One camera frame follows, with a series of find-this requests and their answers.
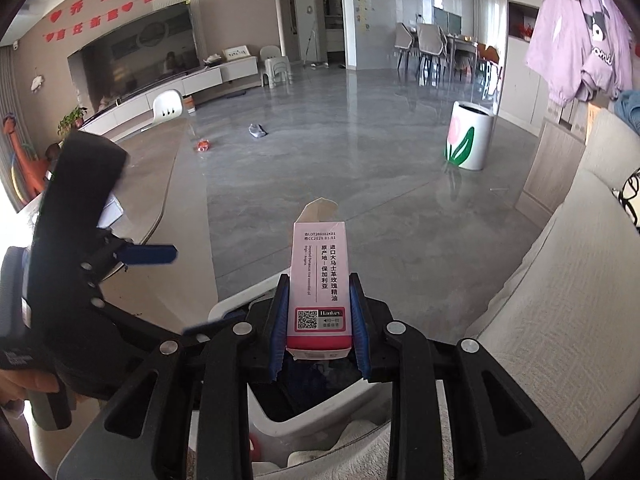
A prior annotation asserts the dining table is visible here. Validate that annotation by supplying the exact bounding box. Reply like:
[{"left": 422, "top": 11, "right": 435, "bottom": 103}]
[{"left": 442, "top": 32, "right": 501, "bottom": 81}]

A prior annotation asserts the white square trash bin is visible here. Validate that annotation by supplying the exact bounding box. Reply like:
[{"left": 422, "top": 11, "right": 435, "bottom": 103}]
[{"left": 207, "top": 272, "right": 401, "bottom": 480}]

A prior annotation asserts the white floral trash bin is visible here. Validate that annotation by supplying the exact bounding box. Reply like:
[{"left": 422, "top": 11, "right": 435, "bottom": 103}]
[{"left": 444, "top": 101, "right": 496, "bottom": 171}]

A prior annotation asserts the white sofa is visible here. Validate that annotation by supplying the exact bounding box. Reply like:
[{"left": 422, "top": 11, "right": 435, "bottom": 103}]
[{"left": 465, "top": 109, "right": 640, "bottom": 480}]

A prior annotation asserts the white television cabinet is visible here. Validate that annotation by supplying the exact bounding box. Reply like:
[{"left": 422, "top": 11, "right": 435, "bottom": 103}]
[{"left": 82, "top": 55, "right": 261, "bottom": 137}]

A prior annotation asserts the large wall television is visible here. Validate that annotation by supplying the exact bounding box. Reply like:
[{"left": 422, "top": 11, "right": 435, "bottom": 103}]
[{"left": 67, "top": 2, "right": 206, "bottom": 111}]

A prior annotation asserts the light wooden side cabinet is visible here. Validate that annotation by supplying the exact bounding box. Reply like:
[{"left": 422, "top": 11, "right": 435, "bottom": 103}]
[{"left": 515, "top": 119, "right": 587, "bottom": 229}]

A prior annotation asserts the person's left hand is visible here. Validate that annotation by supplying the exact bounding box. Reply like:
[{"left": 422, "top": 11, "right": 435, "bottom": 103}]
[{"left": 0, "top": 367, "right": 62, "bottom": 411}]

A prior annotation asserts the orange giraffe toy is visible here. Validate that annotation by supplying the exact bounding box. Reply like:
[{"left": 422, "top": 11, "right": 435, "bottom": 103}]
[{"left": 0, "top": 115, "right": 57, "bottom": 202}]

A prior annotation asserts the white pillow black pattern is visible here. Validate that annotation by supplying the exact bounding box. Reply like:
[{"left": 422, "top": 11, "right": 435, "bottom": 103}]
[{"left": 612, "top": 167, "right": 640, "bottom": 233}]

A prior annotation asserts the potted green plant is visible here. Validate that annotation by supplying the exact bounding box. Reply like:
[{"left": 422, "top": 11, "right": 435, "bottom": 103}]
[{"left": 56, "top": 106, "right": 89, "bottom": 139}]

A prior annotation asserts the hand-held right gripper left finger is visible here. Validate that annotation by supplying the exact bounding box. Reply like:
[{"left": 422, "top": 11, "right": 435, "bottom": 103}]
[{"left": 56, "top": 272, "right": 292, "bottom": 480}]

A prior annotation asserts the blue denim cloth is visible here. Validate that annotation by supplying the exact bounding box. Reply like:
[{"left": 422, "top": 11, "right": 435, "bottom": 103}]
[{"left": 614, "top": 91, "right": 640, "bottom": 133}]

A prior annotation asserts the mop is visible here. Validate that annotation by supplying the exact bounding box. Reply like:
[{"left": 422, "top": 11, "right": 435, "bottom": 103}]
[{"left": 300, "top": 22, "right": 329, "bottom": 69}]

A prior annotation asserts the white paper sheet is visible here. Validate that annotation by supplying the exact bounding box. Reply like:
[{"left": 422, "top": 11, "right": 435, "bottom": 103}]
[{"left": 97, "top": 195, "right": 124, "bottom": 229}]

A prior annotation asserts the beige coffee table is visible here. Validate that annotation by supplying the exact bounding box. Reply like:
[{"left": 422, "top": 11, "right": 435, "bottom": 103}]
[{"left": 10, "top": 110, "right": 222, "bottom": 322}]

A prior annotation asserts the red paper banner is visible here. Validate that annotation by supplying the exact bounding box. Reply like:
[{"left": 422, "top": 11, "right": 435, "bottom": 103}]
[{"left": 42, "top": 0, "right": 202, "bottom": 44}]

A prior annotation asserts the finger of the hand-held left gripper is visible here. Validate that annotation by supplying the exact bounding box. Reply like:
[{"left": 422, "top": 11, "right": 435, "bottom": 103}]
[
  {"left": 94, "top": 292, "right": 237, "bottom": 347},
  {"left": 90, "top": 237, "right": 179, "bottom": 286}
]

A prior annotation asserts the grey dining chair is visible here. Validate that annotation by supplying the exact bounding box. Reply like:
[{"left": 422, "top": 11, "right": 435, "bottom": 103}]
[
  {"left": 395, "top": 22, "right": 417, "bottom": 69},
  {"left": 415, "top": 22, "right": 449, "bottom": 79}
]

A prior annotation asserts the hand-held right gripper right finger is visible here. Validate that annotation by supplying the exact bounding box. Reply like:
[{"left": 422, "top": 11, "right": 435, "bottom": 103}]
[{"left": 349, "top": 272, "right": 587, "bottom": 480}]

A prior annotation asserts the purple hanging jacket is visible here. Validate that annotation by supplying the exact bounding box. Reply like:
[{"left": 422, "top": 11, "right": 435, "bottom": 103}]
[{"left": 525, "top": 0, "right": 637, "bottom": 107}]

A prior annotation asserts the white plastic chair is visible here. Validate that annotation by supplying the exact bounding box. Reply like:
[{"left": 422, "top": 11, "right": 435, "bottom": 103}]
[{"left": 151, "top": 89, "right": 185, "bottom": 126}]

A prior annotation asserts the pink and white carton box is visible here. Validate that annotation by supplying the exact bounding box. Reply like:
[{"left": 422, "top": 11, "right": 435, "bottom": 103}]
[{"left": 285, "top": 197, "right": 357, "bottom": 362}]

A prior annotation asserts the white wall cabinet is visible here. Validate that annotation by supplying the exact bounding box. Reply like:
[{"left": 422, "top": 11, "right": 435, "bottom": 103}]
[{"left": 507, "top": 2, "right": 551, "bottom": 126}]

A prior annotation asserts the stack of white stools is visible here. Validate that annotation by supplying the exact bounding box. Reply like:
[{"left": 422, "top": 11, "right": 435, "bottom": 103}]
[{"left": 260, "top": 45, "right": 294, "bottom": 89}]

